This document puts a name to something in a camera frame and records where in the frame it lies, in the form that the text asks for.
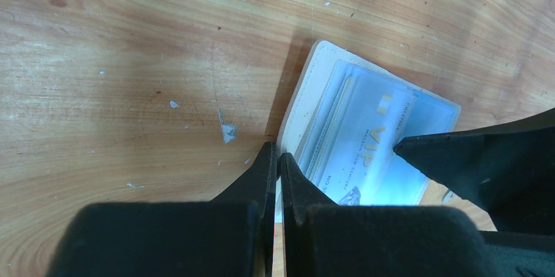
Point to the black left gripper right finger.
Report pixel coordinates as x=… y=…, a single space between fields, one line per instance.
x=322 y=238

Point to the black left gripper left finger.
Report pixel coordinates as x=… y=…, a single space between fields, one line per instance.
x=230 y=235

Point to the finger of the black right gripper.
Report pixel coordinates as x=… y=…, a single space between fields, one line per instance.
x=507 y=170

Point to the blue VIP card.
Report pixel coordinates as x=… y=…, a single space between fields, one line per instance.
x=360 y=117

